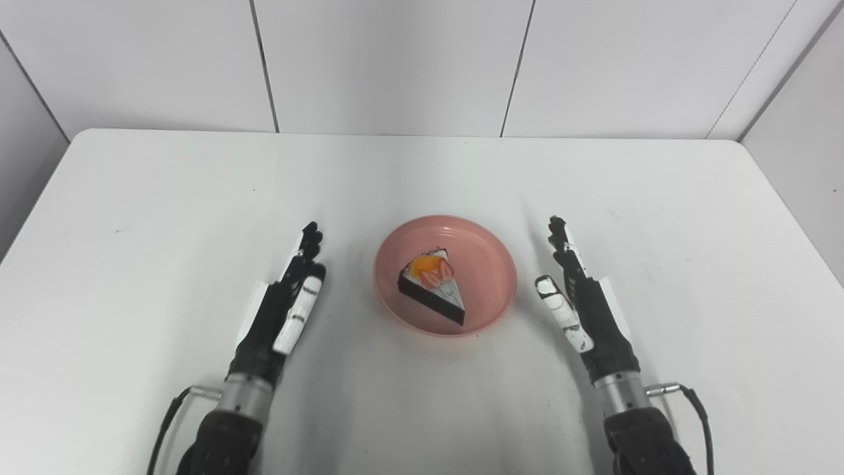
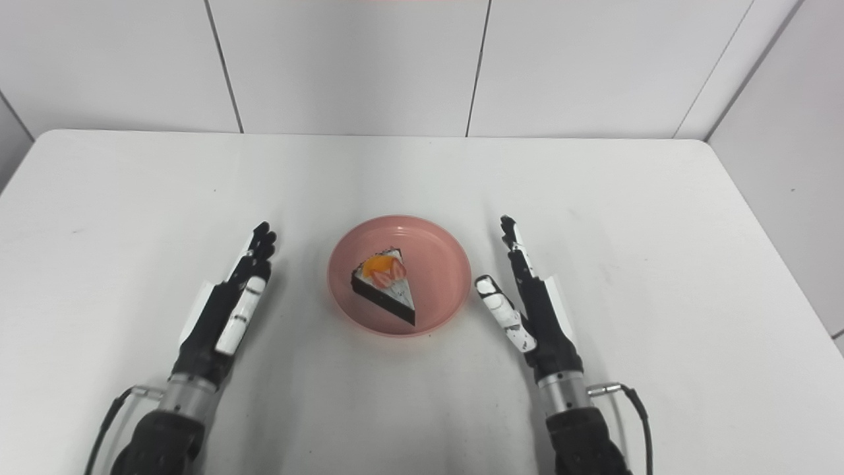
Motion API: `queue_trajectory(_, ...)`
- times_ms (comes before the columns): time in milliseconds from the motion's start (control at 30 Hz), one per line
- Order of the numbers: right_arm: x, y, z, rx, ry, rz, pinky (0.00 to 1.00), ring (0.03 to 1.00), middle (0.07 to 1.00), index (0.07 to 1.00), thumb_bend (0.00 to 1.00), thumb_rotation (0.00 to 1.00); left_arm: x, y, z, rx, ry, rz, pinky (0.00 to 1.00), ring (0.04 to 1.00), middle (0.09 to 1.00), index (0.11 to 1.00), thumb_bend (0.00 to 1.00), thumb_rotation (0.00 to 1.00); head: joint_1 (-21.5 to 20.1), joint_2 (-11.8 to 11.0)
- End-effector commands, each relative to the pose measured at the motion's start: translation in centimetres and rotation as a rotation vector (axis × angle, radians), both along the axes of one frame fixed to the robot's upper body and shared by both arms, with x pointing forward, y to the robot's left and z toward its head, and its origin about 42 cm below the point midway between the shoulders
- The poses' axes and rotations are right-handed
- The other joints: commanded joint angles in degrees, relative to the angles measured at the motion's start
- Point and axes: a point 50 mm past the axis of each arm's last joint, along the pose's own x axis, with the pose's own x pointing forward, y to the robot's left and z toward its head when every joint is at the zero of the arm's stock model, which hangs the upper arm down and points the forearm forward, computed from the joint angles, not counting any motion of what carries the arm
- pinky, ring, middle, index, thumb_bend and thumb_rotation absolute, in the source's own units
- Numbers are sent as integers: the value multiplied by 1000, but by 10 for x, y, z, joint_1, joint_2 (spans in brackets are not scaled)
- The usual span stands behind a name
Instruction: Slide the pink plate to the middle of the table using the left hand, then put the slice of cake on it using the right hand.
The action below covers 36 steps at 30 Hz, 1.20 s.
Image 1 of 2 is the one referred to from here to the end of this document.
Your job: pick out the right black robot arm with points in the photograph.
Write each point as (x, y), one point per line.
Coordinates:
(636, 429)

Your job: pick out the pink round plate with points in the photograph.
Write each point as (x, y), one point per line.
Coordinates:
(445, 276)

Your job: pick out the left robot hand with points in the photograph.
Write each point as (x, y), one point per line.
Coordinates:
(280, 316)

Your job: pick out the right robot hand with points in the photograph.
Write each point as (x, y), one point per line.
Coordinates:
(590, 316)

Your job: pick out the chocolate cake slice with fruit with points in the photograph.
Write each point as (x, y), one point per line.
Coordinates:
(434, 284)

